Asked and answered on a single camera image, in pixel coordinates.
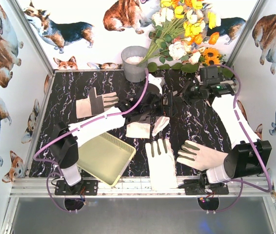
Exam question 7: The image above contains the work glove with grey band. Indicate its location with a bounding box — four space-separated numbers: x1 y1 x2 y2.
152 116 170 137

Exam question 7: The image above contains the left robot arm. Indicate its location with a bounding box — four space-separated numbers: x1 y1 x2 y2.
50 83 175 188

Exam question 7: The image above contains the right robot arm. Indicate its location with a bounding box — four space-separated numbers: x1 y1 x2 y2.
177 65 272 184

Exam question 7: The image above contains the yellow-green storage basket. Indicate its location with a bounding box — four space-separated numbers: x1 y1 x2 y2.
77 133 136 187

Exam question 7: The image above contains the white green work glove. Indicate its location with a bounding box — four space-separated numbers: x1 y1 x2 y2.
126 117 151 139

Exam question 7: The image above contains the grey bucket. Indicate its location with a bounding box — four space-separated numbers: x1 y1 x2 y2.
121 46 148 83

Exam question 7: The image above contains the far left work glove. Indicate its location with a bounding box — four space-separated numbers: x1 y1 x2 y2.
76 87 119 119

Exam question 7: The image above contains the artificial flower bouquet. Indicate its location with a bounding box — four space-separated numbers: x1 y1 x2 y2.
138 0 235 73

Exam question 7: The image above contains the front right white glove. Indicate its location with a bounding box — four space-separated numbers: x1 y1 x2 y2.
177 140 228 171

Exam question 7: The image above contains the front centre white glove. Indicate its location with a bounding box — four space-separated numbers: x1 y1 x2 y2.
145 138 178 191

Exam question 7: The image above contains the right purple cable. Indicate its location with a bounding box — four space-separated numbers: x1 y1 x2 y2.
201 63 274 215

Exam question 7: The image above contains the purple cable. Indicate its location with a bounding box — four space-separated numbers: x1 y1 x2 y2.
201 63 274 215
34 68 150 215

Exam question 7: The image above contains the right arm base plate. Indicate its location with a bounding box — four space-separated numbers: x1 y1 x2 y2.
178 172 229 195

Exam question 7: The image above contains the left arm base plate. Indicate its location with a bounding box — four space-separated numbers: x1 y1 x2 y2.
55 179 98 195

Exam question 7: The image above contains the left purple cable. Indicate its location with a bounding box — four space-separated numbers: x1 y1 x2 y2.
34 68 150 215

